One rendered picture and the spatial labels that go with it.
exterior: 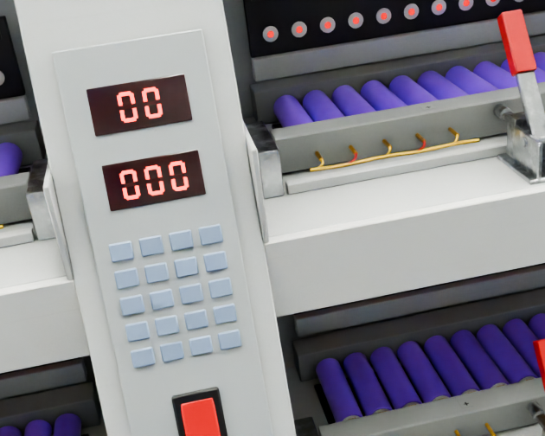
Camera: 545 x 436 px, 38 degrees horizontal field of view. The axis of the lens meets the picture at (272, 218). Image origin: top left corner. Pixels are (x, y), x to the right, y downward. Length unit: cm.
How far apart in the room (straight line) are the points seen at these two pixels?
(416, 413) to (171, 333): 19
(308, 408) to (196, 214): 23
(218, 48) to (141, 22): 4
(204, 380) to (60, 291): 8
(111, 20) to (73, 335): 16
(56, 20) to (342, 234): 17
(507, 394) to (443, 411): 4
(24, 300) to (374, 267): 18
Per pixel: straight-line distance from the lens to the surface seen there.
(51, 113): 38
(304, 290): 41
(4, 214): 46
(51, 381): 59
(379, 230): 40
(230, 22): 59
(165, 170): 38
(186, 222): 38
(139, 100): 38
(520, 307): 62
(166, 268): 38
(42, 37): 38
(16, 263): 42
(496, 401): 53
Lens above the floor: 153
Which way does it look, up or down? 10 degrees down
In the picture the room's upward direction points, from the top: 9 degrees counter-clockwise
